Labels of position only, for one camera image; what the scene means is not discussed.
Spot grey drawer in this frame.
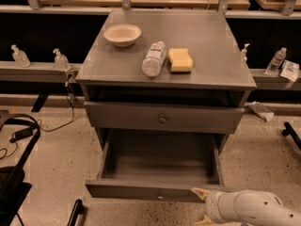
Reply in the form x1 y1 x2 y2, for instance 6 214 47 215
86 129 226 202
84 102 245 134

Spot grey packet on floor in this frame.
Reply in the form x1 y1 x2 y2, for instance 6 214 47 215
247 102 274 122

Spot grey top drawer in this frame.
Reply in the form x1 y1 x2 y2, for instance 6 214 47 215
84 102 245 134

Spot far left sanitizer bottle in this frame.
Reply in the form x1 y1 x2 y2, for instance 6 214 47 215
11 44 30 68

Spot black bar bottom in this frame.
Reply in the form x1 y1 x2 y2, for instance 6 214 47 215
67 199 84 226

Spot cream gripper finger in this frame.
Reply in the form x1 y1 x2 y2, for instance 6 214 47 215
191 187 211 201
195 215 214 226

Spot clear plastic water bottle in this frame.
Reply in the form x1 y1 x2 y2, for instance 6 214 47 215
142 41 166 77

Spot yellow sponge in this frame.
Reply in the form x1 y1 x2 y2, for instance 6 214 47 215
168 48 193 73

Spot small right sanitizer bottle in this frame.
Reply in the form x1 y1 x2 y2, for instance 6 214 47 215
241 43 250 62

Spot upright clear water bottle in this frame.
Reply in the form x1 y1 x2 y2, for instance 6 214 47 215
264 47 287 75

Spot black stand leg right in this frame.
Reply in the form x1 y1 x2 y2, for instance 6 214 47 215
282 121 301 150

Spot black power adapter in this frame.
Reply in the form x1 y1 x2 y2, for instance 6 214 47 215
14 127 33 140

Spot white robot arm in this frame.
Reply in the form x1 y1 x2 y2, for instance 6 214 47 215
191 187 301 226

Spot clear plastic packet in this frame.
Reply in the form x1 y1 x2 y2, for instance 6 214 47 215
280 60 299 82

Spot grey drawer cabinet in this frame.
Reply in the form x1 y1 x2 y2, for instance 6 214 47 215
76 9 256 148

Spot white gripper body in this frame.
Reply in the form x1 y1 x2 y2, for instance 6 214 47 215
205 190 237 223

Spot black chair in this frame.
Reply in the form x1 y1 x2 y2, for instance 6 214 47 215
0 110 40 226

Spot black cable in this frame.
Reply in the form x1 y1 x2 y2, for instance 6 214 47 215
0 78 77 160

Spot beige paper bowl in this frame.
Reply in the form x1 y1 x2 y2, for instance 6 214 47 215
104 24 141 47

